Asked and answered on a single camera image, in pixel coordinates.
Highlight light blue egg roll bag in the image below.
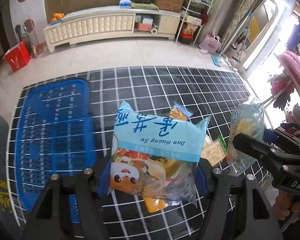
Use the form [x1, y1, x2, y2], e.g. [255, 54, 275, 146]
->
[111, 101, 210, 163]

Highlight white metal shelf rack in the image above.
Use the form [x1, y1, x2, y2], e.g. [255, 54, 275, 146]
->
[175, 0, 214, 45]

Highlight brown cardboard box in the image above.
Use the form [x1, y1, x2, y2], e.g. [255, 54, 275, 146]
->
[153, 0, 184, 13]

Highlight blue tissue pack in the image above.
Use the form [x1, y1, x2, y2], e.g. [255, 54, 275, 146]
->
[119, 0, 132, 7]

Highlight pink fluffy blanket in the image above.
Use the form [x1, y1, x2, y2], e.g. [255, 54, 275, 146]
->
[279, 51, 300, 86]

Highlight cracker pack green edge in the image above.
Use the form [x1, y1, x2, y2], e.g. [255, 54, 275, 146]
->
[200, 135, 228, 167]

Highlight oranges on blue plate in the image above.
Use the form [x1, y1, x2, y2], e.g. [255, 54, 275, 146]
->
[50, 13, 65, 23]

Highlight red paper gift bag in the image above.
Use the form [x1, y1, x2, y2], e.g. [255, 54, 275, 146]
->
[4, 41, 31, 72]

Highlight clear cartoon bread bag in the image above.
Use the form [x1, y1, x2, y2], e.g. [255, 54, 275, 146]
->
[109, 135, 196, 212]

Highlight green folded cloth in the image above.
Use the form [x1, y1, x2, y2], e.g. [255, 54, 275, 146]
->
[131, 2, 159, 11]

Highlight person right hand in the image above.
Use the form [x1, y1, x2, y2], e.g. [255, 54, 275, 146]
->
[272, 191, 300, 220]

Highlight black white grid tablecloth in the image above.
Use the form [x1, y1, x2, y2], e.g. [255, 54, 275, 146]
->
[5, 65, 276, 240]

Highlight pink gift bag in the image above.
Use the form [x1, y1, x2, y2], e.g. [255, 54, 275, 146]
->
[199, 34, 221, 54]

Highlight blue floor mop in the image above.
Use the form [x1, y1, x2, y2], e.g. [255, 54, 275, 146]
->
[211, 11, 253, 67]

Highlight cream tufted TV cabinet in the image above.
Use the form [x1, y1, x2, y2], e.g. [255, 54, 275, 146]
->
[44, 6, 180, 53]

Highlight clear chips snack bag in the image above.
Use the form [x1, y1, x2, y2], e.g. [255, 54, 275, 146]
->
[227, 95, 264, 177]

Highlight round cake blue wrapper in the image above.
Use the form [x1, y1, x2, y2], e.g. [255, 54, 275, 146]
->
[168, 101, 193, 121]

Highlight blue plastic basket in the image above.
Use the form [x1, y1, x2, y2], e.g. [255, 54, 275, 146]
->
[14, 79, 97, 211]

